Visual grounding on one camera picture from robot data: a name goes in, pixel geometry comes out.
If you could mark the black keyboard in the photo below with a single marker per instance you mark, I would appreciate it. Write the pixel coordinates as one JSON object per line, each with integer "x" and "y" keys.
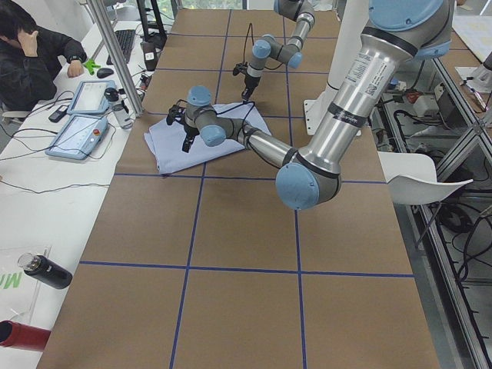
{"x": 126, "y": 40}

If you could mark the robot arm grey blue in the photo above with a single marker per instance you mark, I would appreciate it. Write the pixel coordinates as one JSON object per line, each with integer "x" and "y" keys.
{"x": 289, "y": 53}
{"x": 383, "y": 35}

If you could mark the white paper with green print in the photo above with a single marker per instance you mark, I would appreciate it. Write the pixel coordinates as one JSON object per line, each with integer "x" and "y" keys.
{"x": 19, "y": 292}

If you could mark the black computer mouse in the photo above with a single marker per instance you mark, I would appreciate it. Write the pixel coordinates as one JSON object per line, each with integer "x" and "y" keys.
{"x": 104, "y": 72}

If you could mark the clear water bottle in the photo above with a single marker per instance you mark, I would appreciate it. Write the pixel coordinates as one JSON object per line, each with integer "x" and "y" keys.
{"x": 118, "y": 107}

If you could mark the black phone on desk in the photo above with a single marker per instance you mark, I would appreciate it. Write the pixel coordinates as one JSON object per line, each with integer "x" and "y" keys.
{"x": 58, "y": 114}

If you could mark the green plastic object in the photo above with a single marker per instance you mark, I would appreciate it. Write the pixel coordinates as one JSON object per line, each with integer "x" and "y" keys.
{"x": 92, "y": 66}

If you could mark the white chair seat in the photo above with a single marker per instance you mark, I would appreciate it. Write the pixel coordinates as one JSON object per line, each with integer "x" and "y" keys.
{"x": 412, "y": 179}

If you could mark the teach pendant lower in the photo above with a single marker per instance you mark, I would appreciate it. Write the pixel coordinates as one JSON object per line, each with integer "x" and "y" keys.
{"x": 78, "y": 137}

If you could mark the grey aluminium post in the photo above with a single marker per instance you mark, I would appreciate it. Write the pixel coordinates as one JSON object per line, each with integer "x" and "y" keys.
{"x": 98, "y": 11}

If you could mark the teach pendant upper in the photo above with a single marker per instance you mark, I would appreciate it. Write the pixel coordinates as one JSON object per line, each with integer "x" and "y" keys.
{"x": 89, "y": 98}

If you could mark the red fire extinguisher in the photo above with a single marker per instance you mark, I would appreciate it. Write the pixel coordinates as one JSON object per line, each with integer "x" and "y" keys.
{"x": 22, "y": 336}

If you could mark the black water bottle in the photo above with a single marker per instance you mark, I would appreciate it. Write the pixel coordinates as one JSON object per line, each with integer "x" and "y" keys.
{"x": 44, "y": 270}

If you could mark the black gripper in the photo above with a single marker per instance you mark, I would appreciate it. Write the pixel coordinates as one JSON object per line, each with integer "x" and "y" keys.
{"x": 250, "y": 81}
{"x": 190, "y": 134}

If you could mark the teach pendant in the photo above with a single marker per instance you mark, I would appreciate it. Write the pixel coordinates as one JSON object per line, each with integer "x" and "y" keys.
{"x": 78, "y": 137}
{"x": 89, "y": 98}

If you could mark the light blue striped shirt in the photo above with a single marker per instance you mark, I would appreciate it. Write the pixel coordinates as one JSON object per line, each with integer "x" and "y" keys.
{"x": 165, "y": 141}

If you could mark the person in black jacket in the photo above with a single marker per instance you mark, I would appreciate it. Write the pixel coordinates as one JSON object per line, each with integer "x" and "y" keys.
{"x": 29, "y": 59}

